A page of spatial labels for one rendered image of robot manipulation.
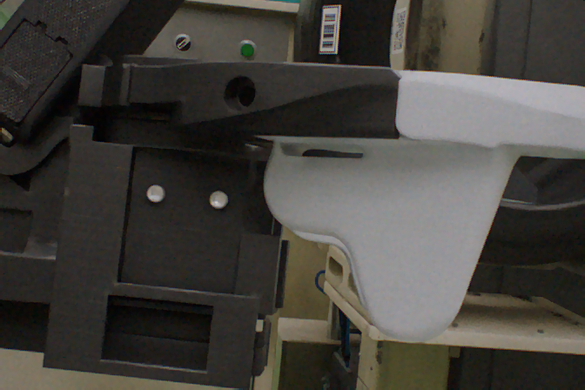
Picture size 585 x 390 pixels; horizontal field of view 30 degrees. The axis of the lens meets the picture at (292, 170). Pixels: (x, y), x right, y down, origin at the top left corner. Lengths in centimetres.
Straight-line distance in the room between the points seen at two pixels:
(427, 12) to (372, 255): 155
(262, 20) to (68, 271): 181
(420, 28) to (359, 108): 155
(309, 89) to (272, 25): 184
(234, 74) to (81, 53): 6
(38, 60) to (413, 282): 12
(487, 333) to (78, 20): 121
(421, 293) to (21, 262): 11
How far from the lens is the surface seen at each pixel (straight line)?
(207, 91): 25
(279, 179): 27
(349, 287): 157
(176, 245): 28
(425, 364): 184
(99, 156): 28
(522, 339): 148
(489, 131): 23
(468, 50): 181
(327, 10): 139
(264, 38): 208
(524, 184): 38
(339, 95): 24
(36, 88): 30
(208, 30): 207
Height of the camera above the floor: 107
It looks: 3 degrees down
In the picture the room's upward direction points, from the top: 6 degrees clockwise
